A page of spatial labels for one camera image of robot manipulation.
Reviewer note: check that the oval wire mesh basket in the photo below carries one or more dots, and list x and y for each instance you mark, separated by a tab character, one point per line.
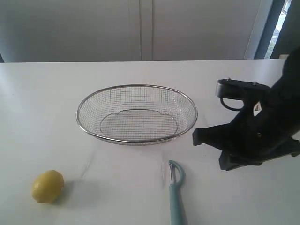
136	114

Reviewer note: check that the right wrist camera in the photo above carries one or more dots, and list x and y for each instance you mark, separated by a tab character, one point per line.
234	89

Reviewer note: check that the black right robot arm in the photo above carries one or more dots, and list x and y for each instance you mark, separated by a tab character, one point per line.
290	76

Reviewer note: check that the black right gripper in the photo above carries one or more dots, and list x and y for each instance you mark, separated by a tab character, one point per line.
263	129

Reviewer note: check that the yellow lemon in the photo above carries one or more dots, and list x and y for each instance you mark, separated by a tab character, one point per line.
47	187

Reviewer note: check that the teal handled peeler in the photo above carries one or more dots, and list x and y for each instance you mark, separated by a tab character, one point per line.
177	176

